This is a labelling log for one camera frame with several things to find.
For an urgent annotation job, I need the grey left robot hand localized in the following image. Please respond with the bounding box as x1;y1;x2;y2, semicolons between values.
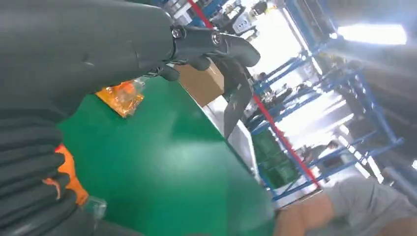
0;0;261;115

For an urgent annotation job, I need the yellow taped sheet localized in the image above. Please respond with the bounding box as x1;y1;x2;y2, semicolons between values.
95;88;146;118

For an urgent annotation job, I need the brown cardboard box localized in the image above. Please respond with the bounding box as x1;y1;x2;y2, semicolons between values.
174;61;225;108

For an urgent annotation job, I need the green table mat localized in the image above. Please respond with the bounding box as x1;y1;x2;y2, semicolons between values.
57;76;277;236

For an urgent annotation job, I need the white humanoid robot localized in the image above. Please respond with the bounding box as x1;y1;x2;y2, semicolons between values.
213;0;272;41

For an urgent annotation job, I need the grey laptop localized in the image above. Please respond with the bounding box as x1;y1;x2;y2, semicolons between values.
215;59;255;139

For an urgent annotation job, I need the red pole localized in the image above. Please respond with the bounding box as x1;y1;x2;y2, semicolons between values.
187;0;322;190

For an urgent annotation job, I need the green crate stack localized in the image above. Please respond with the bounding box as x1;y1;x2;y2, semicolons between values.
252;130;300;189

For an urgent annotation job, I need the person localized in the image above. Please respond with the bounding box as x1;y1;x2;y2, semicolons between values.
301;140;339;167
273;177;417;236

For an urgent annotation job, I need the blue steel frame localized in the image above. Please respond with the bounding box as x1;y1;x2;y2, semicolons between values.
156;0;405;201

